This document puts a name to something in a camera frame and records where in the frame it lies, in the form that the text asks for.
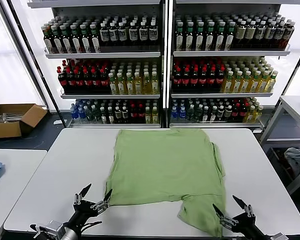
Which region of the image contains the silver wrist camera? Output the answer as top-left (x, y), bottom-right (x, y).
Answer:
top-left (34, 219), bottom-right (64, 238)
top-left (269, 231), bottom-right (290, 240)

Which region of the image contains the light green polo shirt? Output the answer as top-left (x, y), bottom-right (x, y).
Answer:
top-left (104, 127), bottom-right (227, 238)

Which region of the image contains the green-tinted water bottle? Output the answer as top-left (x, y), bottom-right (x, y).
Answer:
top-left (186, 105), bottom-right (195, 123)
top-left (84, 106), bottom-right (93, 123)
top-left (194, 105), bottom-right (203, 123)
top-left (92, 106), bottom-right (101, 124)

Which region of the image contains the yellow juice bottle white cap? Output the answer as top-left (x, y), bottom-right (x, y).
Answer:
top-left (144, 106), bottom-right (152, 124)
top-left (239, 70), bottom-right (253, 94)
top-left (265, 70), bottom-right (279, 94)
top-left (134, 71), bottom-right (144, 95)
top-left (248, 70), bottom-right (262, 94)
top-left (125, 72), bottom-right (135, 95)
top-left (221, 70), bottom-right (235, 94)
top-left (142, 71), bottom-right (152, 95)
top-left (253, 105), bottom-right (264, 123)
top-left (151, 71), bottom-right (161, 95)
top-left (257, 70), bottom-right (271, 94)
top-left (230, 70), bottom-right (244, 94)
top-left (151, 106), bottom-right (159, 124)
top-left (108, 72), bottom-right (118, 95)
top-left (116, 72), bottom-right (127, 95)
top-left (246, 105), bottom-right (256, 123)

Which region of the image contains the open brown cardboard box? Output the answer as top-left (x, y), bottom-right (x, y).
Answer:
top-left (0, 103), bottom-right (49, 140)

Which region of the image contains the grey metal parts bundle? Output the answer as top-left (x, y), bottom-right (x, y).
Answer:
top-left (1, 112), bottom-right (26, 124)

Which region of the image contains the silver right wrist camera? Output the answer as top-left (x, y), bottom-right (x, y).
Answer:
top-left (269, 231), bottom-right (290, 240)

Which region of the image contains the dark tea bottle green cap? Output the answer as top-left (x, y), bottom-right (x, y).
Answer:
top-left (204, 21), bottom-right (216, 52)
top-left (89, 22), bottom-right (102, 53)
top-left (42, 24), bottom-right (55, 54)
top-left (60, 23), bottom-right (73, 54)
top-left (51, 23), bottom-right (64, 54)
top-left (184, 21), bottom-right (195, 52)
top-left (214, 21), bottom-right (226, 52)
top-left (80, 23), bottom-right (92, 54)
top-left (194, 21), bottom-right (206, 52)
top-left (174, 21), bottom-right (185, 52)
top-left (70, 23), bottom-right (83, 54)
top-left (224, 21), bottom-right (237, 52)

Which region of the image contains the red-capped cola bottle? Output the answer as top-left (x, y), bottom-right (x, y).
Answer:
top-left (172, 65), bottom-right (182, 91)
top-left (56, 69), bottom-right (68, 95)
top-left (216, 65), bottom-right (227, 91)
top-left (82, 68), bottom-right (93, 95)
top-left (137, 103), bottom-right (145, 124)
top-left (198, 65), bottom-right (209, 91)
top-left (91, 68), bottom-right (102, 95)
top-left (181, 65), bottom-right (191, 91)
top-left (129, 103), bottom-right (138, 124)
top-left (99, 68), bottom-right (110, 95)
top-left (207, 65), bottom-right (218, 91)
top-left (73, 68), bottom-right (85, 95)
top-left (190, 65), bottom-right (200, 91)
top-left (239, 102), bottom-right (248, 123)
top-left (65, 68), bottom-right (76, 95)
top-left (232, 102), bottom-right (241, 123)

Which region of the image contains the grey metal frame table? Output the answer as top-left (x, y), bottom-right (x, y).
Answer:
top-left (258, 95), bottom-right (300, 196)

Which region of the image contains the dark drink bottle white cap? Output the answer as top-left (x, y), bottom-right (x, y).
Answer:
top-left (209, 106), bottom-right (219, 123)
top-left (202, 106), bottom-right (211, 123)
top-left (224, 105), bottom-right (233, 123)
top-left (217, 105), bottom-right (226, 123)
top-left (121, 106), bottom-right (130, 124)
top-left (100, 106), bottom-right (108, 124)
top-left (114, 106), bottom-right (123, 124)
top-left (107, 106), bottom-right (115, 124)

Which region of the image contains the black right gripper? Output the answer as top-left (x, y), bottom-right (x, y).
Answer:
top-left (212, 195), bottom-right (268, 240)

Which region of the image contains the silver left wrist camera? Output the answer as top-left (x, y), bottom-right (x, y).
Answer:
top-left (34, 219), bottom-right (64, 238)

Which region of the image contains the grey blue clothes pile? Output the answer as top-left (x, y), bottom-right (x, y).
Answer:
top-left (283, 147), bottom-right (300, 176)

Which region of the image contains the dark bottle white blue label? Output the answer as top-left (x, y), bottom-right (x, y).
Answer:
top-left (99, 21), bottom-right (110, 47)
top-left (254, 20), bottom-right (267, 50)
top-left (148, 20), bottom-right (159, 47)
top-left (281, 20), bottom-right (296, 50)
top-left (128, 21), bottom-right (139, 47)
top-left (264, 20), bottom-right (277, 50)
top-left (117, 21), bottom-right (128, 47)
top-left (108, 21), bottom-right (119, 47)
top-left (273, 20), bottom-right (287, 50)
top-left (138, 20), bottom-right (149, 47)

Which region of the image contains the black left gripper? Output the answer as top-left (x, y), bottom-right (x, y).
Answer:
top-left (66, 183), bottom-right (114, 230)

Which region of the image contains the dark bottle beige label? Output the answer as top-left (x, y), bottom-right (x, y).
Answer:
top-left (244, 20), bottom-right (257, 50)
top-left (234, 20), bottom-right (247, 50)

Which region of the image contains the black metal frame pole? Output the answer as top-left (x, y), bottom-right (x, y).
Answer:
top-left (261, 37), bottom-right (300, 133)
top-left (4, 0), bottom-right (67, 126)

